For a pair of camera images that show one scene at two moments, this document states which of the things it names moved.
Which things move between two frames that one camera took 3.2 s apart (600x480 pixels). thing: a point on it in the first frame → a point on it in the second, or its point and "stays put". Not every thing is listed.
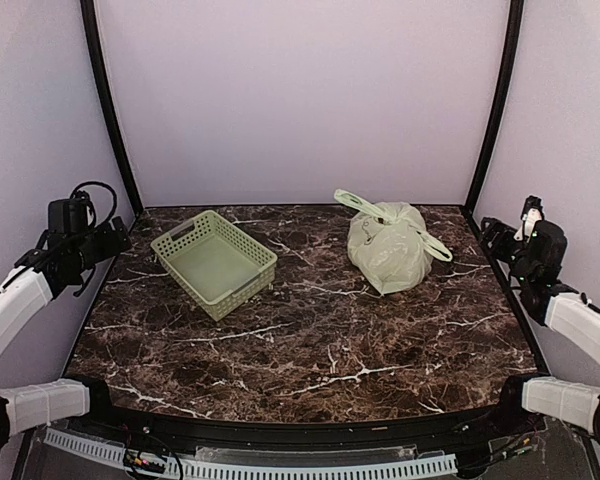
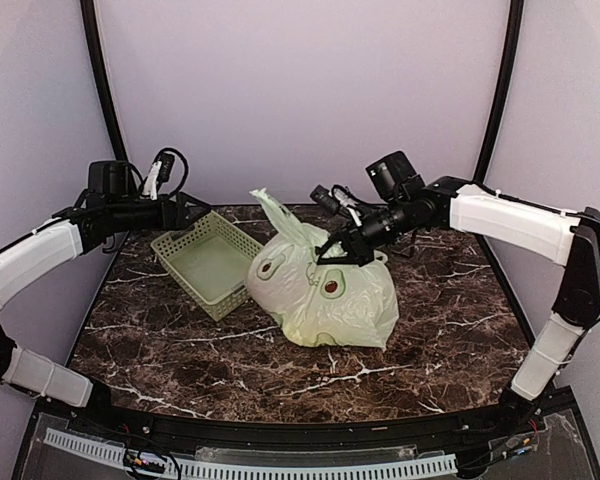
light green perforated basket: x=215 y=263 stays put
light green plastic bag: x=390 y=248 → x=322 y=304
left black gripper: x=112 y=247 → x=178 y=220
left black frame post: x=104 y=99 stays put
